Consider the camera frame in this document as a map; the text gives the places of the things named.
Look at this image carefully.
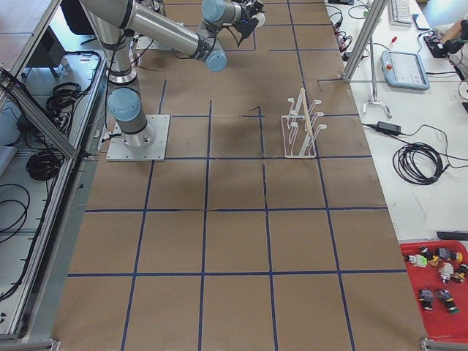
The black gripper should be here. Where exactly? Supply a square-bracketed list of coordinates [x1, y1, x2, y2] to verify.
[233, 0, 265, 39]

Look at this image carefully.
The white keyboard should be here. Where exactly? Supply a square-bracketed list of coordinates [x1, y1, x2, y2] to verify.
[388, 0, 412, 26]

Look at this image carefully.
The teach pendant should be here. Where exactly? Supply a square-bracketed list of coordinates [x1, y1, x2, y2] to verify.
[380, 50, 430, 91]

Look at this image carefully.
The black power adapter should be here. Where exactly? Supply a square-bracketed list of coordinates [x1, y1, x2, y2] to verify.
[376, 121, 401, 136]

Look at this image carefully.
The seated person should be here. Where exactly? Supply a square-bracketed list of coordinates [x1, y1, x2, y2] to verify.
[440, 20, 468, 81]

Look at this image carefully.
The red parts tray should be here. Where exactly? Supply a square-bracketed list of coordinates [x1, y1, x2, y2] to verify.
[400, 240, 467, 344]

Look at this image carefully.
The white wire cup rack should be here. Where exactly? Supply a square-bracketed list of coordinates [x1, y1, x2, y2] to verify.
[281, 88, 327, 159]

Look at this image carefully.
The aluminium frame post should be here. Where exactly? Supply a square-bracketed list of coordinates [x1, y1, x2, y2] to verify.
[343, 0, 388, 83]

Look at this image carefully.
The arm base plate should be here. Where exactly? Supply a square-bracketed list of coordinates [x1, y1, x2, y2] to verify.
[106, 115, 170, 162]

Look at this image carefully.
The coiled black cable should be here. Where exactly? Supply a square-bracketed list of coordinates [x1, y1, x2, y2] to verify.
[393, 142, 453, 186]

